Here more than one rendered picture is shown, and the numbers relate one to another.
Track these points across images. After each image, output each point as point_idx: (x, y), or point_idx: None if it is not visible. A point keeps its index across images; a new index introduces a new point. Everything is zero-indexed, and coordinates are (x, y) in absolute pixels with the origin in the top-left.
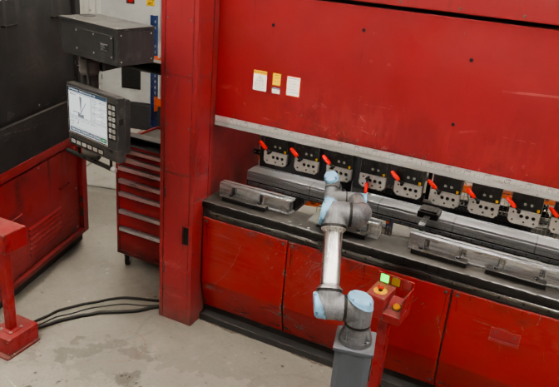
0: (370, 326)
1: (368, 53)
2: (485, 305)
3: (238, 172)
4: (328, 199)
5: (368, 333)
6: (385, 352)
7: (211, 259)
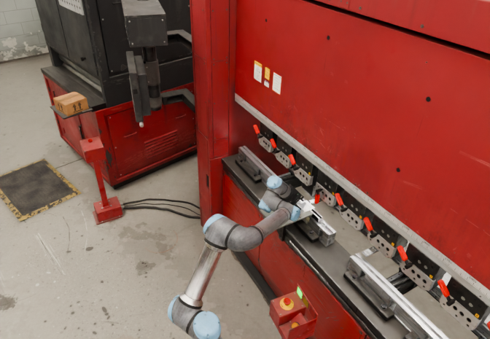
0: (306, 316)
1: (329, 65)
2: None
3: None
4: (260, 203)
5: None
6: None
7: (226, 203)
